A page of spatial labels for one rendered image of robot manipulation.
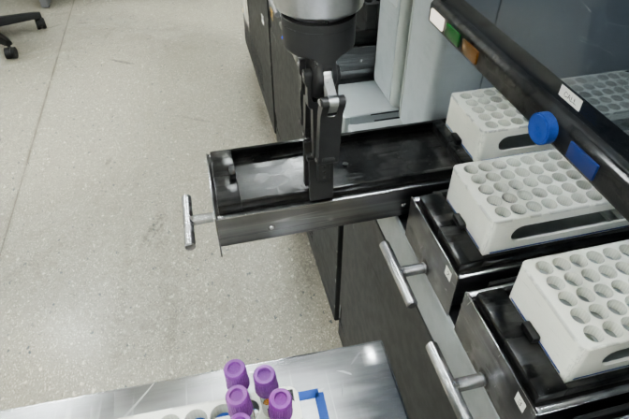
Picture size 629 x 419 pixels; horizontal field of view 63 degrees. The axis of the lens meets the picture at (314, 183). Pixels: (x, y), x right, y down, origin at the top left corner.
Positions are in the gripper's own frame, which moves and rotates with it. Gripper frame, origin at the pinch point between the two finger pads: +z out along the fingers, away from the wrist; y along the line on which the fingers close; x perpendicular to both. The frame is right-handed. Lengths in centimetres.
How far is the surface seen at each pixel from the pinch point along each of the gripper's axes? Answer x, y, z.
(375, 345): 0.4, -23.8, 2.4
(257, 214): 8.2, -2.2, 4.0
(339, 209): -2.3, -2.2, 5.5
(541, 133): -16.5, -16.3, -13.6
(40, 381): 65, 34, 84
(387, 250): -7.2, -7.4, 9.0
